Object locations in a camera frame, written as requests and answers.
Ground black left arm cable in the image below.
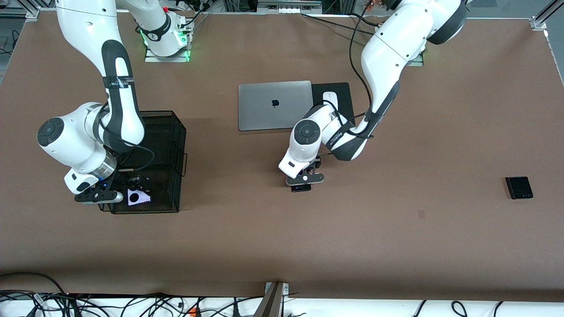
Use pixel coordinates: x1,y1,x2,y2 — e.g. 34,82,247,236
311,9,384,140

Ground lilac flip phone round lenses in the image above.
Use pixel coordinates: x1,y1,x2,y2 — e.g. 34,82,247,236
127,188,152,206

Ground black cable on table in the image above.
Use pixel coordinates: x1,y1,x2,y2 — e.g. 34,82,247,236
301,12,375,36

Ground metal camera post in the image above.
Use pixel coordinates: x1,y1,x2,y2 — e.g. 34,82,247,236
255,282,290,317

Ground white power strip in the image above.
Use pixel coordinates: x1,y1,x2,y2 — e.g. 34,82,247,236
258,0,322,14

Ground black two-tier mesh tray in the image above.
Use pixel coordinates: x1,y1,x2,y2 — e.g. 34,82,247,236
93,110,188,215

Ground silver closed laptop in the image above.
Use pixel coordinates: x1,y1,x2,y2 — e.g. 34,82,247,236
238,80,316,132

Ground tangled black cables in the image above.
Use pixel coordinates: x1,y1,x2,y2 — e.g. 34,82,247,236
0,291,265,317

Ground small black flip phone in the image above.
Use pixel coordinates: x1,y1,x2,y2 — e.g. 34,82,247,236
505,176,534,200

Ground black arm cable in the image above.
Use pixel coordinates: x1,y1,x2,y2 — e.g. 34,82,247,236
98,110,156,172
311,9,384,140

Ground black arched cable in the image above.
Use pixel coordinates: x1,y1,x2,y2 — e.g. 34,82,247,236
0,272,67,295

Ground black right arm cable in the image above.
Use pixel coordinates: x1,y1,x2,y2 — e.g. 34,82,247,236
98,110,156,172

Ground black mouse pad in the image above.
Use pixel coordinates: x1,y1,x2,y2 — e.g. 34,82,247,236
311,82,356,130

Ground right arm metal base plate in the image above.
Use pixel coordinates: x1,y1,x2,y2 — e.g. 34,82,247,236
145,18,194,63

